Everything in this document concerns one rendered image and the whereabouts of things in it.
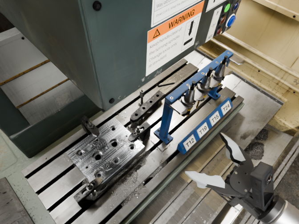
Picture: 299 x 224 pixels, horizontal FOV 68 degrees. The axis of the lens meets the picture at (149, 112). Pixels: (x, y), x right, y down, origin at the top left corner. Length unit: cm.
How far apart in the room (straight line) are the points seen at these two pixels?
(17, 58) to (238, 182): 92
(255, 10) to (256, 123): 68
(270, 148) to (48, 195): 134
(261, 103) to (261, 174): 117
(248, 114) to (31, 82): 128
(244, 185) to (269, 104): 113
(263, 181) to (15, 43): 94
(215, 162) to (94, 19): 119
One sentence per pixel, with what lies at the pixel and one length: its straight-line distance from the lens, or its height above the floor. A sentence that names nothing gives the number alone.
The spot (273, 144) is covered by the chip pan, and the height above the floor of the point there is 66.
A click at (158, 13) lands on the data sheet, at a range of 39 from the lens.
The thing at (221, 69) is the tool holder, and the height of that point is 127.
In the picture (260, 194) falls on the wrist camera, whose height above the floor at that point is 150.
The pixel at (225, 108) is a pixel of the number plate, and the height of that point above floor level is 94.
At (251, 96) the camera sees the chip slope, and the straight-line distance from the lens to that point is 164.
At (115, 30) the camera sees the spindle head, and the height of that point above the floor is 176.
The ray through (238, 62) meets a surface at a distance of 121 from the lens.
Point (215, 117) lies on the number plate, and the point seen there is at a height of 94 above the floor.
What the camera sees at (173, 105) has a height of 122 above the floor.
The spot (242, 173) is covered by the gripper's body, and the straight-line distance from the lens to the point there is 57.
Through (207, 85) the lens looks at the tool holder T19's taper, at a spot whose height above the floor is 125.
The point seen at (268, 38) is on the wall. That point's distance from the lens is 148.
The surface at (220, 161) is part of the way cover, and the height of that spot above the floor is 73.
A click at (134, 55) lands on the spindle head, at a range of 40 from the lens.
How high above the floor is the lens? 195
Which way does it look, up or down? 55 degrees down
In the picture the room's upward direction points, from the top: 4 degrees clockwise
